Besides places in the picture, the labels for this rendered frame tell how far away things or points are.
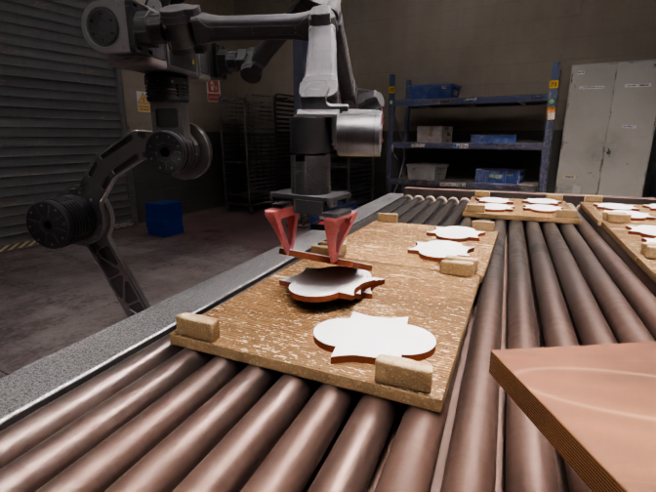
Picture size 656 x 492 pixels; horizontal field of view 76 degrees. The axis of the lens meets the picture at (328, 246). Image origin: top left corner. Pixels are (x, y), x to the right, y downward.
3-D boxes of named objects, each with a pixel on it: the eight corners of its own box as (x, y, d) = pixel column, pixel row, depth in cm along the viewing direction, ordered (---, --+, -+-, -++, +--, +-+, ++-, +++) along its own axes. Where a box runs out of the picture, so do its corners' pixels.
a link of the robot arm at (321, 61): (312, 59, 98) (307, 6, 90) (337, 57, 97) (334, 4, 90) (305, 152, 66) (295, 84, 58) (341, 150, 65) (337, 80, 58)
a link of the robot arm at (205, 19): (345, 44, 103) (343, -3, 96) (334, 63, 93) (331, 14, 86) (180, 46, 112) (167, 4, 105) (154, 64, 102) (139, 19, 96)
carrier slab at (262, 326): (169, 345, 55) (168, 333, 55) (308, 262, 92) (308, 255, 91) (440, 414, 42) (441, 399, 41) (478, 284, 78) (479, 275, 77)
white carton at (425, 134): (416, 143, 537) (416, 125, 531) (427, 143, 557) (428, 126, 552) (441, 143, 513) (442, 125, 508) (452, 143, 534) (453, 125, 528)
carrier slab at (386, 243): (313, 260, 93) (313, 253, 92) (375, 225, 129) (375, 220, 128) (481, 283, 78) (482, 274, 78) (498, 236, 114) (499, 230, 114)
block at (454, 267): (438, 273, 78) (439, 260, 78) (440, 271, 80) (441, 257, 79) (472, 278, 76) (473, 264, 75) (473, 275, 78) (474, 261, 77)
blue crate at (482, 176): (473, 183, 506) (474, 169, 502) (483, 180, 536) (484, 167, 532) (517, 185, 478) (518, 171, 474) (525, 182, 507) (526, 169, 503)
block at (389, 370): (373, 383, 44) (373, 359, 43) (378, 374, 46) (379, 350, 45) (430, 397, 42) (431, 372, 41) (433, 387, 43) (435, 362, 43)
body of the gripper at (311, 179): (294, 198, 67) (293, 150, 65) (351, 204, 62) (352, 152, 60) (268, 205, 61) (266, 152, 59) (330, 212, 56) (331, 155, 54)
